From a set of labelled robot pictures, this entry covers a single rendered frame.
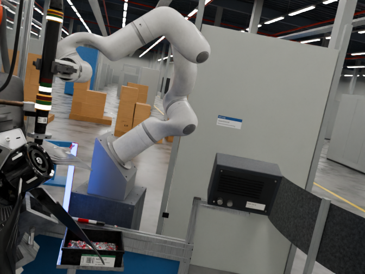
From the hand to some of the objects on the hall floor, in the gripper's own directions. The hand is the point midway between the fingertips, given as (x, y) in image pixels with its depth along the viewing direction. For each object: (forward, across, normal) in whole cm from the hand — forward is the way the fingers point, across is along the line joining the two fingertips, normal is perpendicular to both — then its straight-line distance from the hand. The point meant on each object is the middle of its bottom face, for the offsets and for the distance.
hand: (48, 66), depth 99 cm
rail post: (-37, +53, +148) cm, 161 cm away
